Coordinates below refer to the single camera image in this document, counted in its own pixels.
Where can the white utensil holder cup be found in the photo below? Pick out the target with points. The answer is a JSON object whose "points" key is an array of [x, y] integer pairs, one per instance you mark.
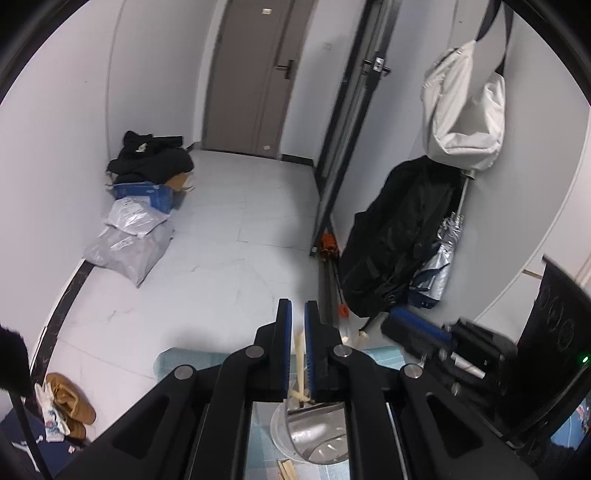
{"points": [[314, 434]]}

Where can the black hanging jacket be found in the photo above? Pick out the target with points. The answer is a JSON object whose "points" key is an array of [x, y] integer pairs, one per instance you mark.
{"points": [[393, 238]]}

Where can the teal plaid placemat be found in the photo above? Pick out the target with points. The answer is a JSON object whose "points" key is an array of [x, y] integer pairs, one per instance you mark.
{"points": [[263, 456]]}

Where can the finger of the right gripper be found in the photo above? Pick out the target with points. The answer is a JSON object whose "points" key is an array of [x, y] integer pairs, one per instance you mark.
{"points": [[417, 336]]}

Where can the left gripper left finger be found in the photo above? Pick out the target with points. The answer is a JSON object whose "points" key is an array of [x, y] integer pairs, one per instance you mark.
{"points": [[258, 373]]}

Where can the wooden chopstick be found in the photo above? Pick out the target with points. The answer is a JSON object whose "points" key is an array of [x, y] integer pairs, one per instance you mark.
{"points": [[287, 470], [299, 392]]}

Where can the white shoulder bag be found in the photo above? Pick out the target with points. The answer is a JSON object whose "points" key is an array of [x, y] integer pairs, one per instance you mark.
{"points": [[462, 129]]}

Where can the tan suede shoe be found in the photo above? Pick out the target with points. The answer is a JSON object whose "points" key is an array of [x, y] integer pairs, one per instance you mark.
{"points": [[72, 404]]}

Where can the upper grey plastic parcel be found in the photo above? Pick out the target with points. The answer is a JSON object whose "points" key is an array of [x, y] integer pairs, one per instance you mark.
{"points": [[134, 218]]}

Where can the orange black tool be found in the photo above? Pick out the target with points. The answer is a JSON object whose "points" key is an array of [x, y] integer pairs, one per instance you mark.
{"points": [[326, 248]]}

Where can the blue cardboard box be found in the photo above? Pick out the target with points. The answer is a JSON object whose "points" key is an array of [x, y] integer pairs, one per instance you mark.
{"points": [[160, 197]]}

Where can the grey entrance door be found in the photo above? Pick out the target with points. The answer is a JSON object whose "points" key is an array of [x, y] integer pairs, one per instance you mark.
{"points": [[254, 65]]}

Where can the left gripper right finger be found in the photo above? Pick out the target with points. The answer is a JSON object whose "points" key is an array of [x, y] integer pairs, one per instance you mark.
{"points": [[333, 381]]}

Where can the lower grey plastic parcel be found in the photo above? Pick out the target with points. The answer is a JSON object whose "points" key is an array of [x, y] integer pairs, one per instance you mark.
{"points": [[131, 256]]}

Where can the black side door frame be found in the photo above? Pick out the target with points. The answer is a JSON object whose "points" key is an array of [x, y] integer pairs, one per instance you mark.
{"points": [[364, 69]]}

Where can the silver folded umbrella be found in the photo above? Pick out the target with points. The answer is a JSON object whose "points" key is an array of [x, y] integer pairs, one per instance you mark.
{"points": [[429, 284]]}

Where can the grey plastic parcel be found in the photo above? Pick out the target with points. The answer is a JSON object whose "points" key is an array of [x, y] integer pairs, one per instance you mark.
{"points": [[131, 256], [134, 218]]}

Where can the black clothes pile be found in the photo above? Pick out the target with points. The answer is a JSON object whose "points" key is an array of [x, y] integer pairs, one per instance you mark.
{"points": [[149, 158]]}

